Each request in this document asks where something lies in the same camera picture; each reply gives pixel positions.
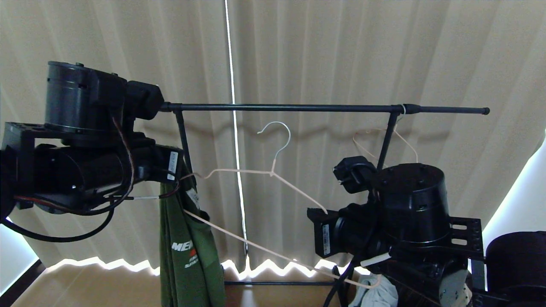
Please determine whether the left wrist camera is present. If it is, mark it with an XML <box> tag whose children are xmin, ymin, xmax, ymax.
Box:
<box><xmin>125</xmin><ymin>81</ymin><xmax>165</xmax><ymax>121</ymax></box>

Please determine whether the green printed shirt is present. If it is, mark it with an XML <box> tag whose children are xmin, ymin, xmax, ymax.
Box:
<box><xmin>160</xmin><ymin>179</ymin><xmax>227</xmax><ymax>307</ymax></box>

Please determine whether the pale grey garment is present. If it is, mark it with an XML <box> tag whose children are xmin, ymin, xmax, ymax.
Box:
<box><xmin>352</xmin><ymin>273</ymin><xmax>400</xmax><ymax>307</ymax></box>

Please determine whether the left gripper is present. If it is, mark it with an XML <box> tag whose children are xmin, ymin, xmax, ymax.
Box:
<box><xmin>33</xmin><ymin>143</ymin><xmax>185</xmax><ymax>212</ymax></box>

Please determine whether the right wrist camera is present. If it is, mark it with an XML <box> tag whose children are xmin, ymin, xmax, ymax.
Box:
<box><xmin>332</xmin><ymin>156</ymin><xmax>377</xmax><ymax>195</ymax></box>

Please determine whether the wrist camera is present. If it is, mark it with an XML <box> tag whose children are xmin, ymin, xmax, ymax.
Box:
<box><xmin>332</xmin><ymin>156</ymin><xmax>377</xmax><ymax>195</ymax></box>
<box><xmin>125</xmin><ymin>81</ymin><xmax>165</xmax><ymax>121</ymax></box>

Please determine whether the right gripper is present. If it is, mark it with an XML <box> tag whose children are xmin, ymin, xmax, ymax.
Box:
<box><xmin>307</xmin><ymin>204</ymin><xmax>383</xmax><ymax>259</ymax></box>

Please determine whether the beige curtain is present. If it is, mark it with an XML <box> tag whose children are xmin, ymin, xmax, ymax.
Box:
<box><xmin>0</xmin><ymin>0</ymin><xmax>546</xmax><ymax>278</ymax></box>

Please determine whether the black clothes rack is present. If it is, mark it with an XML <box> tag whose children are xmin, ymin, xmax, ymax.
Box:
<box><xmin>160</xmin><ymin>102</ymin><xmax>490</xmax><ymax>307</ymax></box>

